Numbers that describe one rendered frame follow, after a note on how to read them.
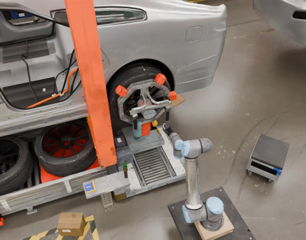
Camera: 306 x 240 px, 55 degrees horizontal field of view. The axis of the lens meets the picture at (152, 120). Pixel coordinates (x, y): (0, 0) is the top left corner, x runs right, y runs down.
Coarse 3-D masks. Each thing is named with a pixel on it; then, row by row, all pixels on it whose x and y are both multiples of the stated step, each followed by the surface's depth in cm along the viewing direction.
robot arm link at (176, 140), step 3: (174, 135) 281; (177, 135) 282; (171, 138) 281; (174, 138) 278; (177, 138) 277; (171, 141) 281; (174, 141) 276; (177, 141) 274; (180, 141) 273; (174, 144) 276; (177, 144) 272; (180, 144) 274; (174, 147) 278; (177, 147) 274; (180, 147) 275
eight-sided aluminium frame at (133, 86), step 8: (144, 80) 286; (152, 80) 286; (128, 88) 284; (136, 88) 282; (160, 88) 293; (120, 96) 288; (128, 96) 285; (168, 96) 305; (120, 104) 288; (120, 112) 296; (160, 112) 317; (128, 120) 308; (144, 120) 318; (152, 120) 321
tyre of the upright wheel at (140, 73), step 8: (128, 64) 297; (136, 64) 296; (144, 64) 298; (152, 64) 307; (120, 72) 293; (128, 72) 289; (136, 72) 287; (144, 72) 286; (152, 72) 290; (160, 72) 304; (112, 80) 297; (120, 80) 287; (128, 80) 283; (136, 80) 286; (112, 88) 294; (168, 88) 309; (112, 96) 292; (112, 104) 296
